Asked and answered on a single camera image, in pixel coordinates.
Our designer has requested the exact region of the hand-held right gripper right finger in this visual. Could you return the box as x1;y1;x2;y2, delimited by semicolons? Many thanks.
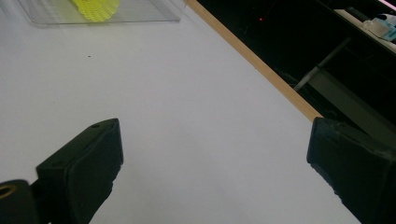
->
305;117;396;224

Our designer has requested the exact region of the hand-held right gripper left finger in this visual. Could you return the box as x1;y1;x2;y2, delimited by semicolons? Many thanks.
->
29;118;125;224

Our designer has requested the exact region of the yellow shuttlecock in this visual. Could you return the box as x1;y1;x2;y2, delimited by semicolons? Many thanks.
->
70;0;120;23

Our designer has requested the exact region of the clear plastic tray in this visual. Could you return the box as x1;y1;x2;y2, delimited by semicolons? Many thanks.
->
17;0;188;26

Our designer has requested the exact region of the light blue object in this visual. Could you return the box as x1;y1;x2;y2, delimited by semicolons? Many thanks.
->
362;13;396;42

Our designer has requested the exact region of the white metal table frame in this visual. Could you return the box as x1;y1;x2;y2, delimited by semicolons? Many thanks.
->
293;36;396;147

